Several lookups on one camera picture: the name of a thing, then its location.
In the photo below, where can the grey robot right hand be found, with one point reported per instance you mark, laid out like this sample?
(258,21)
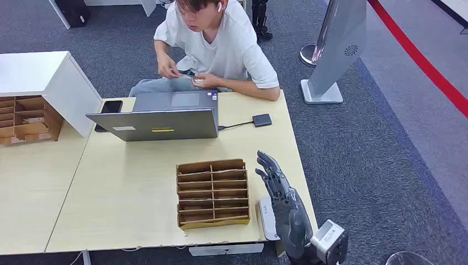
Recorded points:
(290,219)

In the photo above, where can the white cabinet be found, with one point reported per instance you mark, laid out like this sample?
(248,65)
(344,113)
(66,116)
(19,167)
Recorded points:
(55,77)

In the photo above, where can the black smartphone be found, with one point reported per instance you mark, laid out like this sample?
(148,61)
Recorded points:
(111,106)

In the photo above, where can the clear round glass object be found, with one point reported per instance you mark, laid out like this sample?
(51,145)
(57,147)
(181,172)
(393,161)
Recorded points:
(409,259)

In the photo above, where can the person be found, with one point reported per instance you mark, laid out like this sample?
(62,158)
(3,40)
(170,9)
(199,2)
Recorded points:
(226,47)

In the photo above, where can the person's right hand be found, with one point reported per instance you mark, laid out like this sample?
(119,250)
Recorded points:
(167,67)

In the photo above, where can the grey laptop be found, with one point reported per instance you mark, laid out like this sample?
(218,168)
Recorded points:
(164,124)

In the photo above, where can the person's left forearm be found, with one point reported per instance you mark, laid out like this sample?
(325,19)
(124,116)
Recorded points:
(252,91)

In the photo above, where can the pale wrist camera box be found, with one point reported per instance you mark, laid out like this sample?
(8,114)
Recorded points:
(329,239)

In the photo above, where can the white table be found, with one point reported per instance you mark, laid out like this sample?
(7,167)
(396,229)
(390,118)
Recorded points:
(109,1)

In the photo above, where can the small black USB box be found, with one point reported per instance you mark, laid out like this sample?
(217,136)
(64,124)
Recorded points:
(262,120)

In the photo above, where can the white desk with black edge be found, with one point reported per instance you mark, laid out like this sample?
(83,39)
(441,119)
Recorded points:
(459,7)

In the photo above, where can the wooden card organizer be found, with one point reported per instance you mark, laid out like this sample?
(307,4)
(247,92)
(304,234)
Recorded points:
(197,178)

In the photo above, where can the white earbud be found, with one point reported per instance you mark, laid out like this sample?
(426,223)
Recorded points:
(219,7)

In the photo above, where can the black robot legs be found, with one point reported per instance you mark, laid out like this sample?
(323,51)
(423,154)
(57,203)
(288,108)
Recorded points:
(260,22)

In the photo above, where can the grey kiosk stand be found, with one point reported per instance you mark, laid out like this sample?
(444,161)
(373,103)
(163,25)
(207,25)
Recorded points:
(340,47)

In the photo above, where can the wooden organizer inside cabinet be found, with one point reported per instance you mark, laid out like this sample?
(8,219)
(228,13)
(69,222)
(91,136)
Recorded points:
(33,130)

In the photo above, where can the person's left hand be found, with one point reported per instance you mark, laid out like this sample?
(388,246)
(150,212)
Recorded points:
(208,81)

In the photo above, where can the white under-desk bracket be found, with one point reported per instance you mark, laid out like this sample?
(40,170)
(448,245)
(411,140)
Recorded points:
(226,249)

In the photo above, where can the chrome stanchion base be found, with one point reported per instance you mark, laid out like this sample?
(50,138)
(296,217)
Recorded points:
(307,55)

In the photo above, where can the yellowish ID card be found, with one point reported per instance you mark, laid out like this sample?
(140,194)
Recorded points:
(185,76)

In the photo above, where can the person's right forearm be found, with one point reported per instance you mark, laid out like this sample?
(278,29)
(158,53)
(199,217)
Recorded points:
(161,49)

